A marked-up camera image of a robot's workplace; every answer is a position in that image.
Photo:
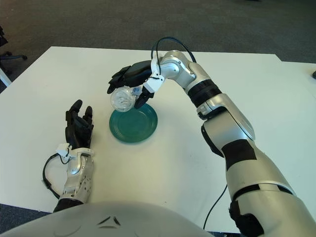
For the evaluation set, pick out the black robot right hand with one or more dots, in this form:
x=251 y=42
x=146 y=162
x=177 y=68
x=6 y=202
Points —
x=135 y=72

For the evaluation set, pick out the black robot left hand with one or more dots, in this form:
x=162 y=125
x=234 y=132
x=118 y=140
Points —
x=77 y=130

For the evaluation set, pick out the clear bottle with blue cap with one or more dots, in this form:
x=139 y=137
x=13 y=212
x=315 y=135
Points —
x=122 y=100

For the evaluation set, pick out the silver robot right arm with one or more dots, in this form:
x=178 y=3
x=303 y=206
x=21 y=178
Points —
x=227 y=118

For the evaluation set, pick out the green round plate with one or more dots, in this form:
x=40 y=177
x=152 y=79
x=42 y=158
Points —
x=134 y=126

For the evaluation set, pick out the white right wrist connector box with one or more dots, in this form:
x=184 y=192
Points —
x=154 y=82

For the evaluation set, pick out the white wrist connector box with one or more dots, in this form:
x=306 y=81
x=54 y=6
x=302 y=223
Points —
x=63 y=150
x=154 y=82

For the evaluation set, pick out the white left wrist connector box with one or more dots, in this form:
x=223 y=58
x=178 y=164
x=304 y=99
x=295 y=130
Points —
x=63 y=150

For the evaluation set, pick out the grey robot torso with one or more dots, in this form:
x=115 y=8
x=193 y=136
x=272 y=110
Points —
x=98 y=222

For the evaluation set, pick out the black office chair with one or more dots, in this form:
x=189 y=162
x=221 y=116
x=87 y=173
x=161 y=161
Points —
x=14 y=57

